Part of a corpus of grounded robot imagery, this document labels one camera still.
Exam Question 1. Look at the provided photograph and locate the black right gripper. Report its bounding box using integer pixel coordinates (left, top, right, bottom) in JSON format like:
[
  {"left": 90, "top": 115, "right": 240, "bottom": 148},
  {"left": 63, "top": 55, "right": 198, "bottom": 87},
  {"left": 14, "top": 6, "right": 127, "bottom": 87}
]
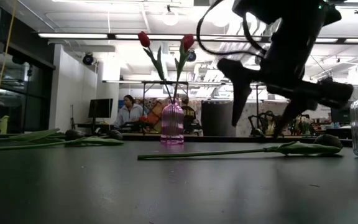
[{"left": 217, "top": 12, "right": 355, "bottom": 139}]

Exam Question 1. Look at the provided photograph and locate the red artificial tulip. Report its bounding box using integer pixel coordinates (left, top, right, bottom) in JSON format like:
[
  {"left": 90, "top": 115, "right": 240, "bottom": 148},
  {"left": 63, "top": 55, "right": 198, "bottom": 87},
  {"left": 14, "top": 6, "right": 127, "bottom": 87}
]
[
  {"left": 173, "top": 34, "right": 196, "bottom": 103},
  {"left": 137, "top": 30, "right": 173, "bottom": 103}
]

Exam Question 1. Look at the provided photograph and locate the pink ribbed glass vase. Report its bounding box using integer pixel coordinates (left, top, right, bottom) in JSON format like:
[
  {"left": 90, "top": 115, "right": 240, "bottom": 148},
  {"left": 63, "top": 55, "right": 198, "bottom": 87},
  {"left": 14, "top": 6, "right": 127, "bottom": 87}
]
[{"left": 160, "top": 99, "right": 185, "bottom": 146}]

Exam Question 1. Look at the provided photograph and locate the floral cloth partition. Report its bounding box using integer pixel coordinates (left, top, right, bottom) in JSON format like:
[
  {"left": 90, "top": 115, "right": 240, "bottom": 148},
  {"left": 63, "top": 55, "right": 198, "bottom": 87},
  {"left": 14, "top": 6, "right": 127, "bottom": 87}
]
[{"left": 235, "top": 101, "right": 291, "bottom": 138}]

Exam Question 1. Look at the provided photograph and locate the person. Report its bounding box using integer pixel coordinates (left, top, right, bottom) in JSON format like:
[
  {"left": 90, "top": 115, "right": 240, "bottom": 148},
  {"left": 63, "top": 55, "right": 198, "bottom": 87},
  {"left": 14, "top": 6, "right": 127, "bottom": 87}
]
[
  {"left": 261, "top": 110, "right": 280, "bottom": 136},
  {"left": 180, "top": 98, "right": 203, "bottom": 135},
  {"left": 113, "top": 95, "right": 145, "bottom": 130}
]

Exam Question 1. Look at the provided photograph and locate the black divider panel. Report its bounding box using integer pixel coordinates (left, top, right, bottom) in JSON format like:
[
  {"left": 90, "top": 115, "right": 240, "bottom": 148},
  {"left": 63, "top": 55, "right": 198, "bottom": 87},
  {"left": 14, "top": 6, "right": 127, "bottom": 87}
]
[{"left": 201, "top": 100, "right": 236, "bottom": 138}]

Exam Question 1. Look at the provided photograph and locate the dark background monitor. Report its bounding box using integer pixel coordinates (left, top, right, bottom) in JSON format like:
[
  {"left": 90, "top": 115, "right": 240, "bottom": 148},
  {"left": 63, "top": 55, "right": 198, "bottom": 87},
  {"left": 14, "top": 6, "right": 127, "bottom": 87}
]
[
  {"left": 330, "top": 107, "right": 351, "bottom": 125},
  {"left": 88, "top": 98, "right": 114, "bottom": 133}
]

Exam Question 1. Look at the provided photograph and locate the round black hanging device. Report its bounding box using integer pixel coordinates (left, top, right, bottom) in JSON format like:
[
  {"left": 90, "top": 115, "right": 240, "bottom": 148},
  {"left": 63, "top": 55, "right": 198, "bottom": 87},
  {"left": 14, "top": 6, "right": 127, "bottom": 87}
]
[{"left": 186, "top": 49, "right": 198, "bottom": 63}]

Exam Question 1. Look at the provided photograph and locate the white globe ceiling lamp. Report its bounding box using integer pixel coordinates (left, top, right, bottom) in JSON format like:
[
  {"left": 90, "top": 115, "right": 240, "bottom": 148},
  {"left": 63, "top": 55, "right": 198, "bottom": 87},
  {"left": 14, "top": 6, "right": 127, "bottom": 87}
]
[{"left": 162, "top": 4, "right": 180, "bottom": 27}]

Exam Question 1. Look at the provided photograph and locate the bunch of tulips left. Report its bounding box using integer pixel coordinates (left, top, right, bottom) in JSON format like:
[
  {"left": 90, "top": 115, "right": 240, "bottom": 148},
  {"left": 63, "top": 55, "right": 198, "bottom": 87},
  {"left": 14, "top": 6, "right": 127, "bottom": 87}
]
[{"left": 0, "top": 129, "right": 126, "bottom": 152}]

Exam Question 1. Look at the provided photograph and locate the thin black stand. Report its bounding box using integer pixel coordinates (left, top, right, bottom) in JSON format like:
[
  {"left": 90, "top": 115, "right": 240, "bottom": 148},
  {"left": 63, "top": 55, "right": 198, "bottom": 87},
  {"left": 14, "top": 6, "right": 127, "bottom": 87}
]
[{"left": 69, "top": 104, "right": 76, "bottom": 134}]

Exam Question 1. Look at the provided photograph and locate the yellow green plastic object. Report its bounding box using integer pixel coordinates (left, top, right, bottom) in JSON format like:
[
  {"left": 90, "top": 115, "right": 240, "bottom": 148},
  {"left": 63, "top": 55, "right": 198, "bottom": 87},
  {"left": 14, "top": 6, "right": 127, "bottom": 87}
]
[{"left": 0, "top": 114, "right": 11, "bottom": 134}]

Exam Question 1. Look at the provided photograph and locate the black table frame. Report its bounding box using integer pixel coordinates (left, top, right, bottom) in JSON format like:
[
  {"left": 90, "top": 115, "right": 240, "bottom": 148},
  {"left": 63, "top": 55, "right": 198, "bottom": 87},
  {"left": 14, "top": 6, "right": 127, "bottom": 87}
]
[{"left": 0, "top": 132, "right": 354, "bottom": 149}]

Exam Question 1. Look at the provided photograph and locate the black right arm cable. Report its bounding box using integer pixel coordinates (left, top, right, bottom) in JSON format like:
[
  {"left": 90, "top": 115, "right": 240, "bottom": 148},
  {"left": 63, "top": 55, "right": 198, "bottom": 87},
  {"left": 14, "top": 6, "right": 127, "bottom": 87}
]
[{"left": 196, "top": 0, "right": 267, "bottom": 58}]

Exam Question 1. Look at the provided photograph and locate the black metal frame rack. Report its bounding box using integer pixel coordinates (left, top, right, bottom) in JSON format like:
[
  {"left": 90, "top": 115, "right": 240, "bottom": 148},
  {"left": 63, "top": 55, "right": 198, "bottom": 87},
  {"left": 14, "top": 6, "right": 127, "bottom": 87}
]
[{"left": 103, "top": 79, "right": 269, "bottom": 108}]

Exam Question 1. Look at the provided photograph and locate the round black wall speaker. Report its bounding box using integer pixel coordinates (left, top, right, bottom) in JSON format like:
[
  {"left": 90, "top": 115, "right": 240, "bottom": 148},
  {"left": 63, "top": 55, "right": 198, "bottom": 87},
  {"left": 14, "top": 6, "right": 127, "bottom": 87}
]
[{"left": 82, "top": 52, "right": 94, "bottom": 66}]

